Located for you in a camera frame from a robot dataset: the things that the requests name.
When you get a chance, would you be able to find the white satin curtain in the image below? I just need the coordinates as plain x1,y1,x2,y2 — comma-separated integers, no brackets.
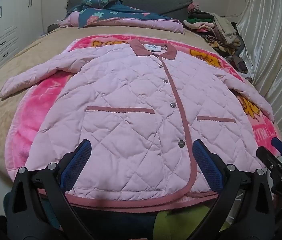
236,0,282,153

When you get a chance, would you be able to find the beige bed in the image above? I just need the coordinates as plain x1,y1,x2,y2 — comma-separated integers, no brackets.
0,26,282,178

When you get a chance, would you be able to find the pink knitted garment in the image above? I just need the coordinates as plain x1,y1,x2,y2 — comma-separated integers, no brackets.
187,2,200,13

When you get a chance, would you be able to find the white bag of clothes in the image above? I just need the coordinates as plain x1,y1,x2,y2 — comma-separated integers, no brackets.
226,54,255,81

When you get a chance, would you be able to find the blue floral quilt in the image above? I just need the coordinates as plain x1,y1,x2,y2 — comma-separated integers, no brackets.
57,0,185,34

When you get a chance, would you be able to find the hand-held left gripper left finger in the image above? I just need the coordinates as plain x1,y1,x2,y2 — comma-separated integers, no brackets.
8,139,94,240

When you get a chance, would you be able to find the pink quilted jacket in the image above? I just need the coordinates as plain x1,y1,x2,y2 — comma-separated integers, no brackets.
0,39,275,208

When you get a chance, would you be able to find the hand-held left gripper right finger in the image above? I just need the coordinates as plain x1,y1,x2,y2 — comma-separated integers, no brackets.
191,140,275,240

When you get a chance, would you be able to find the pink bear printed blanket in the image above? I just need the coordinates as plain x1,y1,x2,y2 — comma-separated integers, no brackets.
6,34,282,202

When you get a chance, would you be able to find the pile of folded clothes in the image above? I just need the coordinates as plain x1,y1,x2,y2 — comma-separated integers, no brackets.
183,7,244,57

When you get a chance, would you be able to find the grey headboard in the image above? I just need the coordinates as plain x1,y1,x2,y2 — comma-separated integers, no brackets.
66,0,193,16

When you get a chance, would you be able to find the person's yellow-green garment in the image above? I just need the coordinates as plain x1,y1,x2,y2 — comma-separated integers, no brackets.
155,209,209,240

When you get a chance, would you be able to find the white wardrobe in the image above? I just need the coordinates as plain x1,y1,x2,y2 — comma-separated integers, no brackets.
0,0,44,75

